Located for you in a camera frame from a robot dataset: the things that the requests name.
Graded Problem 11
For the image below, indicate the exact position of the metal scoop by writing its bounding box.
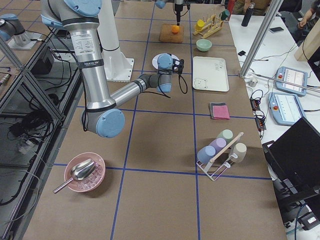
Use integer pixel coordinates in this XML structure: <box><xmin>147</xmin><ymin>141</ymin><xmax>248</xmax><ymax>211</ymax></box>
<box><xmin>53</xmin><ymin>159</ymin><xmax>97</xmax><ymax>194</ymax></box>

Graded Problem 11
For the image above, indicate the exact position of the white ridged plate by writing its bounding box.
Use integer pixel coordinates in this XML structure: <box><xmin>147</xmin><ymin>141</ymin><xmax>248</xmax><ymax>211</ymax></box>
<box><xmin>152</xmin><ymin>53</ymin><xmax>179</xmax><ymax>70</ymax></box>

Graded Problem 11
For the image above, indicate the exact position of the wooden dish rack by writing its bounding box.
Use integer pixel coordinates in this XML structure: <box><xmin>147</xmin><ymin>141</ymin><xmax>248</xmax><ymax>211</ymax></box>
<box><xmin>193</xmin><ymin>14</ymin><xmax>224</xmax><ymax>39</ymax></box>

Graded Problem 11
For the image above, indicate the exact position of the pink bowl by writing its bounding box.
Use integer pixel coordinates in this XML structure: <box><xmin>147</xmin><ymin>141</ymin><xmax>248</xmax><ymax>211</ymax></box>
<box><xmin>64</xmin><ymin>152</ymin><xmax>106</xmax><ymax>193</ymax></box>

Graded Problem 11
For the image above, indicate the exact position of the dark green mug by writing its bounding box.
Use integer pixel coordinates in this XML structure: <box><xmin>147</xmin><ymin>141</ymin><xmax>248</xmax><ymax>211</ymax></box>
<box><xmin>219</xmin><ymin>9</ymin><xmax>230</xmax><ymax>21</ymax></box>

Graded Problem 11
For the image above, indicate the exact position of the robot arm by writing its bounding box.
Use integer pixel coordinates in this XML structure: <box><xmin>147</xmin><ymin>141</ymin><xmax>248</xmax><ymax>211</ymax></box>
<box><xmin>155</xmin><ymin>0</ymin><xmax>184</xmax><ymax>26</ymax></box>
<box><xmin>40</xmin><ymin>0</ymin><xmax>184</xmax><ymax>138</ymax></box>

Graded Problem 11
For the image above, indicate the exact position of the blue cup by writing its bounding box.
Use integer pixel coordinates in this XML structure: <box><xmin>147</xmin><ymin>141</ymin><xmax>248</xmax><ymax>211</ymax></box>
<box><xmin>197</xmin><ymin>145</ymin><xmax>216</xmax><ymax>164</ymax></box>

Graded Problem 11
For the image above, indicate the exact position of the teach pendant far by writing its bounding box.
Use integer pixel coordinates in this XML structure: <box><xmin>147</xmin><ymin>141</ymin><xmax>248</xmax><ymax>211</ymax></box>
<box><xmin>275</xmin><ymin>66</ymin><xmax>308</xmax><ymax>97</ymax></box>

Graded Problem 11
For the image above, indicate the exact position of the beige cup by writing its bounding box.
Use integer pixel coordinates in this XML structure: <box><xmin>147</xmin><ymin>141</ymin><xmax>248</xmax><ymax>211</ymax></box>
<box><xmin>229</xmin><ymin>142</ymin><xmax>247</xmax><ymax>163</ymax></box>

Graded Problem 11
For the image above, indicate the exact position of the orange fruit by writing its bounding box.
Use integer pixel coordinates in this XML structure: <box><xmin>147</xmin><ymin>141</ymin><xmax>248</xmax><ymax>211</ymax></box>
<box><xmin>171</xmin><ymin>25</ymin><xmax>180</xmax><ymax>34</ymax></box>

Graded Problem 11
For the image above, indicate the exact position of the aluminium frame post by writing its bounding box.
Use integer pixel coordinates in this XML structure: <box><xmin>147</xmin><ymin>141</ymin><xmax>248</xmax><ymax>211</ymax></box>
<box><xmin>239</xmin><ymin>0</ymin><xmax>283</xmax><ymax>79</ymax></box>

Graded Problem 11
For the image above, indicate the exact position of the black laptop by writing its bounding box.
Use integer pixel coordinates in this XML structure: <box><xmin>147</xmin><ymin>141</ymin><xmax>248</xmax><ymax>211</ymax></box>
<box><xmin>262</xmin><ymin>117</ymin><xmax>320</xmax><ymax>216</ymax></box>

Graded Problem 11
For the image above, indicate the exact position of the black bottle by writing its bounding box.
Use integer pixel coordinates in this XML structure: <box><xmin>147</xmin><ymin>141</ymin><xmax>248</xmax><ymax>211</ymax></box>
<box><xmin>241</xmin><ymin>2</ymin><xmax>255</xmax><ymax>27</ymax></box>

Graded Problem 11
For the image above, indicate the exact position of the green cup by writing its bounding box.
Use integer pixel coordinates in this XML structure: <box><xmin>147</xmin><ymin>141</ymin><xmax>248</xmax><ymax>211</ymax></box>
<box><xmin>216</xmin><ymin>129</ymin><xmax>234</xmax><ymax>144</ymax></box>

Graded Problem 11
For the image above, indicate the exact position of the cream bear tray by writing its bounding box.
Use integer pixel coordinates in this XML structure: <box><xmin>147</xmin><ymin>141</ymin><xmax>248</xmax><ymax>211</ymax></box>
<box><xmin>192</xmin><ymin>56</ymin><xmax>230</xmax><ymax>92</ymax></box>

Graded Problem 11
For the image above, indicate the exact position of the teach pendant near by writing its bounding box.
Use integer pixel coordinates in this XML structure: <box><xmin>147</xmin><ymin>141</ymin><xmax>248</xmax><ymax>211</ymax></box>
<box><xmin>268</xmin><ymin>92</ymin><xmax>306</xmax><ymax>126</ymax></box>

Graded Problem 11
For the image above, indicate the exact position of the white wire cup rack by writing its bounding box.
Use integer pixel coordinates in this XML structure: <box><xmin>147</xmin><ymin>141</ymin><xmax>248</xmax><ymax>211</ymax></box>
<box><xmin>196</xmin><ymin>132</ymin><xmax>244</xmax><ymax>181</ymax></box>

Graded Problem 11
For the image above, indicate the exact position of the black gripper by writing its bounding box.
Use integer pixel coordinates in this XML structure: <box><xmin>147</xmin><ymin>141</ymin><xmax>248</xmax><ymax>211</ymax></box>
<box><xmin>172</xmin><ymin>58</ymin><xmax>185</xmax><ymax>73</ymax></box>
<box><xmin>174</xmin><ymin>0</ymin><xmax>184</xmax><ymax>26</ymax></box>

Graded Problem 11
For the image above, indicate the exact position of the grey cloth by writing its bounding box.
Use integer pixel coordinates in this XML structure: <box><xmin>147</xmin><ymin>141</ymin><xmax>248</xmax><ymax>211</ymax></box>
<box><xmin>208</xmin><ymin>102</ymin><xmax>226</xmax><ymax>119</ymax></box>

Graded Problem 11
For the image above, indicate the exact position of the black smartphone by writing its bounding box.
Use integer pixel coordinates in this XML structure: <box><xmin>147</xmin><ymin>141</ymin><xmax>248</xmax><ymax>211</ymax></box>
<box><xmin>269</xmin><ymin>26</ymin><xmax>284</xmax><ymax>33</ymax></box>

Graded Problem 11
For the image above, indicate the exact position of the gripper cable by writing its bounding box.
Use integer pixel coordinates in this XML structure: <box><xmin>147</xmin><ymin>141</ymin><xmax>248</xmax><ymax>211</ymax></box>
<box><xmin>159</xmin><ymin>72</ymin><xmax>189</xmax><ymax>99</ymax></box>

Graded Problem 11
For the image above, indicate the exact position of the wooden cutting board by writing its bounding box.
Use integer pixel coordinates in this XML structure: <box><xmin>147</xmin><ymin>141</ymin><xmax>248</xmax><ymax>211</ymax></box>
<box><xmin>159</xmin><ymin>23</ymin><xmax>184</xmax><ymax>44</ymax></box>

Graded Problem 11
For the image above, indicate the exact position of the green ceramic bowl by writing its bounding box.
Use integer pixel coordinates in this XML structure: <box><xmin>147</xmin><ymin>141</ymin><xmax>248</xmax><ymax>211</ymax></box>
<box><xmin>196</xmin><ymin>39</ymin><xmax>213</xmax><ymax>52</ymax></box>

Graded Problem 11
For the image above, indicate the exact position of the yellow mug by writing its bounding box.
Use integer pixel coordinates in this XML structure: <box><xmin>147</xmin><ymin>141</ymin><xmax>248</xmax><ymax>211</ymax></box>
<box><xmin>194</xmin><ymin>19</ymin><xmax>205</xmax><ymax>32</ymax></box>

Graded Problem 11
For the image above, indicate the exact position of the pink cloth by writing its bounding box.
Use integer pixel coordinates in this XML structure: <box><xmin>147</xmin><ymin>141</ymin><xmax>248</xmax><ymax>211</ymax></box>
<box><xmin>212</xmin><ymin>105</ymin><xmax>230</xmax><ymax>120</ymax></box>

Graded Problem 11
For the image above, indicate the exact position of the teach pendant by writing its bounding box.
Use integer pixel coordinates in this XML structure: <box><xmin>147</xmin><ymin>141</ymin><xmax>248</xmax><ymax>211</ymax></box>
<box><xmin>275</xmin><ymin>66</ymin><xmax>308</xmax><ymax>97</ymax></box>
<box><xmin>268</xmin><ymin>92</ymin><xmax>306</xmax><ymax>126</ymax></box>

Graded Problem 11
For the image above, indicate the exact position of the purple cup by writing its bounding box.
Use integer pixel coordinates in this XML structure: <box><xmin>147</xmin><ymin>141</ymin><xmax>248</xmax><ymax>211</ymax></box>
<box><xmin>209</xmin><ymin>137</ymin><xmax>227</xmax><ymax>153</ymax></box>

